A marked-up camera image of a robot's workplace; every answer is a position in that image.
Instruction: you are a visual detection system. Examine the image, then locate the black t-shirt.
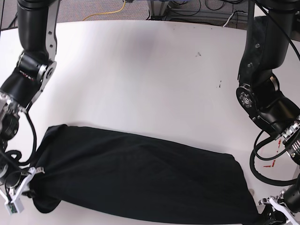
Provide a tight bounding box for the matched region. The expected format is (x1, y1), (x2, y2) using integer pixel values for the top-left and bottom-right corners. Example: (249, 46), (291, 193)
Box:
(30, 125), (260, 225)

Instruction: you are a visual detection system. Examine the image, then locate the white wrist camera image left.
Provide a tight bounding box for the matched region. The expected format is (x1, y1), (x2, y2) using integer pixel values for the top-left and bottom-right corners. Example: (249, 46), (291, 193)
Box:
(4, 198), (24, 215)

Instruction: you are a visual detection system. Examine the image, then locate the red tape rectangle marking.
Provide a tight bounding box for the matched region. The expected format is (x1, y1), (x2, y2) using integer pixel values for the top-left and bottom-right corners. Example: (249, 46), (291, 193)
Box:
(263, 138), (283, 168)

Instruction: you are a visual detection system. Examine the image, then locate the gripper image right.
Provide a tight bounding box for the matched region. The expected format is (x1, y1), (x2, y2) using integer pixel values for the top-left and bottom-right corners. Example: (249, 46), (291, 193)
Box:
(259, 178), (300, 225)

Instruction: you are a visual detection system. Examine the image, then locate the yellow cable on floor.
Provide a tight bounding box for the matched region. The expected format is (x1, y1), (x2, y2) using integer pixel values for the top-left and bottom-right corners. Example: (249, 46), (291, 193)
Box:
(83, 1), (126, 22)

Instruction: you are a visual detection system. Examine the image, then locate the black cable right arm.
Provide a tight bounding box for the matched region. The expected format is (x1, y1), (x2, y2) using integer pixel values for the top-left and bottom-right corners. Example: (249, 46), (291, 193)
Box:
(0, 112), (38, 169)

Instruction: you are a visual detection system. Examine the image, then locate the black robot arm image left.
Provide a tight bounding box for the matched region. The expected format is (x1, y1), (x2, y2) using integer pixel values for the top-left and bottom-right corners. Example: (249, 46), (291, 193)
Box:
(0, 0), (60, 214)

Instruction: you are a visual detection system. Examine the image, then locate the white cable on floor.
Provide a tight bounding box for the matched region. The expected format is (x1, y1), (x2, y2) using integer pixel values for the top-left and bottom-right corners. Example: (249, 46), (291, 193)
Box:
(222, 11), (249, 28)

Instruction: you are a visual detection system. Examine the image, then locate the aluminium frame stand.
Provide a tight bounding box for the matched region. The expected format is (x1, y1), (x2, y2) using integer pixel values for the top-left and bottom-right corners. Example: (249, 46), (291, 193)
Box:
(147, 0), (170, 21)

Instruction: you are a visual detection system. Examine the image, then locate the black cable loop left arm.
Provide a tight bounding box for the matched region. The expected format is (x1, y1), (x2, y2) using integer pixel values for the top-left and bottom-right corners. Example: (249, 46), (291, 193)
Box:
(249, 131), (300, 187)

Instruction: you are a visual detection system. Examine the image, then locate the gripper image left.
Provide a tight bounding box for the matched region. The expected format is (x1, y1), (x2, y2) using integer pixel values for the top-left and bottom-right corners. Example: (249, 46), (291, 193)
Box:
(0, 167), (45, 206)

